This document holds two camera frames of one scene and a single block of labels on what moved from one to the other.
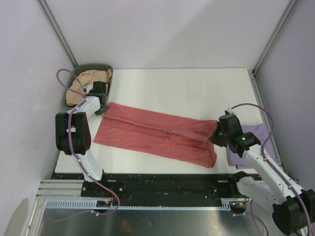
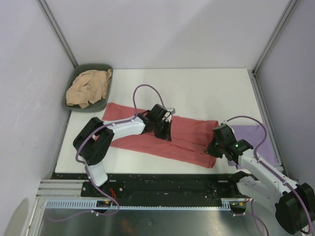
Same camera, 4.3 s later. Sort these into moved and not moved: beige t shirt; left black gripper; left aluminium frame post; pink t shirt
Moved: left black gripper
Not moved: pink t shirt; beige t shirt; left aluminium frame post
